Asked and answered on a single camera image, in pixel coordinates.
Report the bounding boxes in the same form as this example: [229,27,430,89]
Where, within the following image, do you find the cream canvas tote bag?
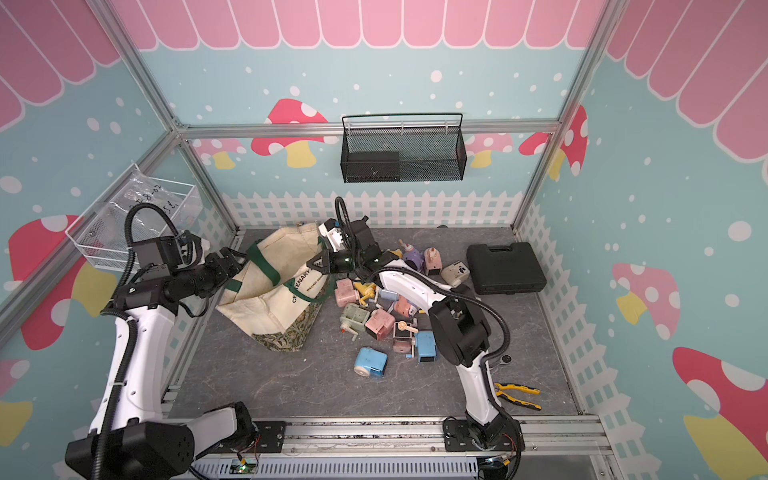
[216,223,333,352]

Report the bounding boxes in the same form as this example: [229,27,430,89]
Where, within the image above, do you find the pink clear-drawer pencil sharpener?
[365,309,395,341]

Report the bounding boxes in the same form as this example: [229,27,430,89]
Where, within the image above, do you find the purple pencil sharpener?
[399,239,425,272]

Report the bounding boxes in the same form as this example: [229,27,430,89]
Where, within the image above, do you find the light blue pencil sharpener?
[407,330,437,363]

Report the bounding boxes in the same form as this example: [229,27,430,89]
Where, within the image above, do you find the pink red-drawer pencil sharpener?
[393,320,419,358]

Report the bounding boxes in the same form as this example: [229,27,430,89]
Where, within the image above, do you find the black wire mesh basket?
[340,112,467,183]

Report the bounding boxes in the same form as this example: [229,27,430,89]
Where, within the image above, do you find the black plastic tool case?
[466,242,547,295]

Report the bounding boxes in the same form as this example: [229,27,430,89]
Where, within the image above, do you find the pink boxy pencil sharpener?
[334,278,360,308]

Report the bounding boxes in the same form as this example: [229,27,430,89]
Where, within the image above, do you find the clear wall bin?
[64,164,204,274]

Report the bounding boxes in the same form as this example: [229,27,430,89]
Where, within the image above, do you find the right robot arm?
[307,196,525,454]

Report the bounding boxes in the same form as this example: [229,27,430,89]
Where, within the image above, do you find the yellow handled pliers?
[494,382,543,412]

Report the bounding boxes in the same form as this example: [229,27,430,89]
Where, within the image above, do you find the blue round pencil sharpener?
[353,347,388,378]

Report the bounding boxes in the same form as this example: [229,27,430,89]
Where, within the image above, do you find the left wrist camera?
[177,230,210,257]

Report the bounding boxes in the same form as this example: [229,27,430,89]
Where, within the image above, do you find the cream crank pencil sharpener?
[440,261,471,288]

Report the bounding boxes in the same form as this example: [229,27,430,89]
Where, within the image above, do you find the black box in basket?
[341,151,401,183]

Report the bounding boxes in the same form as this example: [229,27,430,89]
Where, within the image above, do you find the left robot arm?
[65,203,257,479]

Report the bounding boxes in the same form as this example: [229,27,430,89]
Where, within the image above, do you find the mint green pencil sharpener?
[340,303,370,340]

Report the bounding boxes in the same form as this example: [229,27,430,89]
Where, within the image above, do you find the yellow crank pencil sharpener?
[353,282,378,308]

